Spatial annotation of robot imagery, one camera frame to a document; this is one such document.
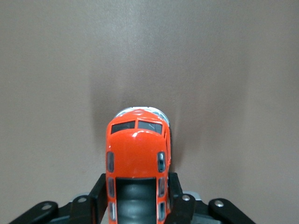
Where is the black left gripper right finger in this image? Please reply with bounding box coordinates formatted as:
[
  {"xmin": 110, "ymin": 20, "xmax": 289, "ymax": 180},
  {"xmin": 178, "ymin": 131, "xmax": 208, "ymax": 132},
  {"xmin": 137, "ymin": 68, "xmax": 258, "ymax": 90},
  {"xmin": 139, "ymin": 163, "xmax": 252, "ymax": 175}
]
[{"xmin": 167, "ymin": 173, "xmax": 199, "ymax": 224}]

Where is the orange toy bus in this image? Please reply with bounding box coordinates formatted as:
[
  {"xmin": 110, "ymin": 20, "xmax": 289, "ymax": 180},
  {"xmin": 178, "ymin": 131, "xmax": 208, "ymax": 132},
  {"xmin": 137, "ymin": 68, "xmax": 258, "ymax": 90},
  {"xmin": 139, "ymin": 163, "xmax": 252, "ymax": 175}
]
[{"xmin": 105, "ymin": 106, "xmax": 173, "ymax": 224}]

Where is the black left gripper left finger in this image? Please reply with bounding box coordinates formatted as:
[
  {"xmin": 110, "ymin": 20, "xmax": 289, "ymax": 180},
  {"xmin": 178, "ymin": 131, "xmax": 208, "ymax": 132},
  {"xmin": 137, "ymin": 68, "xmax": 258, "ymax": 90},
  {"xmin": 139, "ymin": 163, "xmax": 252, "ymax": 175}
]
[{"xmin": 70, "ymin": 174, "xmax": 108, "ymax": 224}]

